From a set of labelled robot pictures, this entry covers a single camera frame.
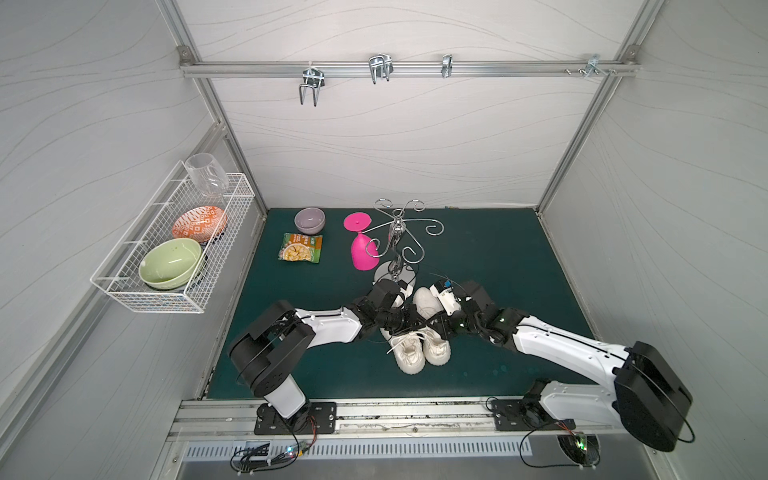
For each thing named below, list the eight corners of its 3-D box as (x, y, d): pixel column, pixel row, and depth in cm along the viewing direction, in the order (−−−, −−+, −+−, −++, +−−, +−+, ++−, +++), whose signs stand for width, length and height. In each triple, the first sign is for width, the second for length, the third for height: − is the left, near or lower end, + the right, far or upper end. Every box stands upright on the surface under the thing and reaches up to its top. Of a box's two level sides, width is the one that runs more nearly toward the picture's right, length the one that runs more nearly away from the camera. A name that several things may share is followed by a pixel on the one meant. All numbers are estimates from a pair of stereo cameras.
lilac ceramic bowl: (296, 236, 113) (292, 226, 108) (301, 218, 119) (297, 207, 115) (323, 236, 113) (320, 226, 108) (327, 218, 119) (324, 207, 115)
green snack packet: (279, 263, 105) (276, 258, 103) (286, 238, 113) (284, 233, 111) (320, 263, 105) (318, 258, 103) (325, 238, 113) (323, 233, 111)
